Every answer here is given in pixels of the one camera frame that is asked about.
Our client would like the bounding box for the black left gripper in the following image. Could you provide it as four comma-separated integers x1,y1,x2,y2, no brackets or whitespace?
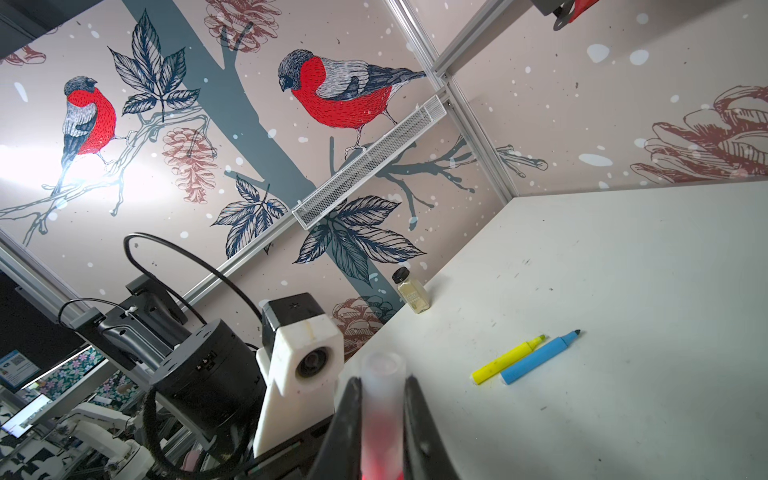
236,416,333,480

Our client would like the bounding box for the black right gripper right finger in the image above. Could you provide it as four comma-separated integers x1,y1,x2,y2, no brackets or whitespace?
403,375,459,480

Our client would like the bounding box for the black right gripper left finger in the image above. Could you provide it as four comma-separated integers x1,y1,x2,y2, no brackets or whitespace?
308,377,363,480

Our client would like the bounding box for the pink highlighter pen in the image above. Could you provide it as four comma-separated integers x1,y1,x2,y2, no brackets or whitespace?
361,445,404,480

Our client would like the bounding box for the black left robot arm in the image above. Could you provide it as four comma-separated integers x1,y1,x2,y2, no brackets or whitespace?
65,277,344,479

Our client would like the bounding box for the yellow highlighter pen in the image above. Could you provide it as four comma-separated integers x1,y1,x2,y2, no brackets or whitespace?
470,335,547,385

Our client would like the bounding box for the blue highlighter pen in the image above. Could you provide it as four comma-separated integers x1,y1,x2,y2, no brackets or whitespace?
500,329,582,385

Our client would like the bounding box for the small glass spice jar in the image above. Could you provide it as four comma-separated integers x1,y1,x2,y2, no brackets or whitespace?
392,267,430,314

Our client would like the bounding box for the red cassava chips bag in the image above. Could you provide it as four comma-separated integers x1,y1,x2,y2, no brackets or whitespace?
567,0,599,23

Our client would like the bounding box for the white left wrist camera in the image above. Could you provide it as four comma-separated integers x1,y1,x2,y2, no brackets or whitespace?
252,293,344,457

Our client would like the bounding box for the white mesh wall shelf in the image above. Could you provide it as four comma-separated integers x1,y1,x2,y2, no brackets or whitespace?
292,95,447,230

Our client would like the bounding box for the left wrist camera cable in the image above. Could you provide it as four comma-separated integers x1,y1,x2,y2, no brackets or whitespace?
122,232,264,325

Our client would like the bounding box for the black wire wall basket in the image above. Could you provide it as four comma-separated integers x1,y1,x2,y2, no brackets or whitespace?
531,0,576,31

